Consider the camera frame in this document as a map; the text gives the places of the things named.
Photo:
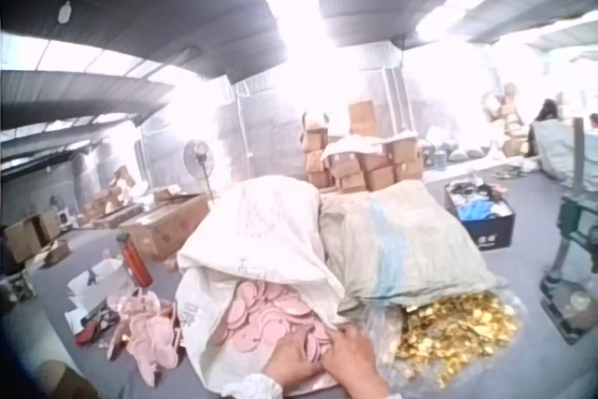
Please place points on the person's left hand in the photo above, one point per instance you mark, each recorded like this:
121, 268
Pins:
294, 361

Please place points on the person's right hand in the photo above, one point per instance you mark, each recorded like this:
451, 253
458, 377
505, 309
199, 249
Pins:
362, 371

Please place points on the person's left fingers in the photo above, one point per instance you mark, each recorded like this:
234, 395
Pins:
317, 348

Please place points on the person's right fingers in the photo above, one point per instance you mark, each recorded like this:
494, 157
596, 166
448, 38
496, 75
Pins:
345, 343

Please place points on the pile of pink discs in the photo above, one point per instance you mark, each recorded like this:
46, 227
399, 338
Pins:
271, 315

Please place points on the grey sack with blue stripe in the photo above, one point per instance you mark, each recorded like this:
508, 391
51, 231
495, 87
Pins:
388, 249

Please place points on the heap of gold metal pieces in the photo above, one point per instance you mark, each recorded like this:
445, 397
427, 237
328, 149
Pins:
458, 333

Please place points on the clear plastic bag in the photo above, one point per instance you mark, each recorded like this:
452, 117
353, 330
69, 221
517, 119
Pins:
467, 371

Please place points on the white woven sack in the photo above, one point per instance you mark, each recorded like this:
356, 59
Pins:
261, 231

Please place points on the heap of loose pink discs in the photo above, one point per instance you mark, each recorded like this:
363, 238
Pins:
149, 333

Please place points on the stack of brown cardboard boxes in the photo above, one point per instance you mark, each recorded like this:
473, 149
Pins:
364, 161

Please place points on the black crate with items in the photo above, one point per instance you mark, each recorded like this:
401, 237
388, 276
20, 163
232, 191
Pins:
481, 217

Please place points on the large brown cardboard carton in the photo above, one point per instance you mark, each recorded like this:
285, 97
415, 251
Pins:
168, 226

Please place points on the red bottle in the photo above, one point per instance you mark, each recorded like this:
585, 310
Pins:
136, 261

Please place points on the blue bucket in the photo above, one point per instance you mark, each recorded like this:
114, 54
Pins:
439, 161

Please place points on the standing fan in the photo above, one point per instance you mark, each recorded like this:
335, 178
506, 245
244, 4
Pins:
200, 156

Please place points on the white open paper boxes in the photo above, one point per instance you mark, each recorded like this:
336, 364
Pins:
100, 284

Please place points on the red scrap item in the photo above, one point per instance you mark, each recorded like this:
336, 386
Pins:
91, 330

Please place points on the heap of cartons and goods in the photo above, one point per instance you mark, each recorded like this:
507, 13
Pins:
117, 198

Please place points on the brown cardboard box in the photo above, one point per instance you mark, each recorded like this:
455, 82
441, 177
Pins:
61, 382

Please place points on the pile of cartons and bags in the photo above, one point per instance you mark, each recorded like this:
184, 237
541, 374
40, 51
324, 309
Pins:
507, 123

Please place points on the large grey bulk bag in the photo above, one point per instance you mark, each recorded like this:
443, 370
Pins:
556, 151

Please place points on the open cardboard boxes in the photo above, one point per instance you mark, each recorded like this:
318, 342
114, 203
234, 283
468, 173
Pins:
30, 235

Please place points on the hanging ceiling lamp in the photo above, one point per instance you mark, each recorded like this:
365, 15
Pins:
65, 12

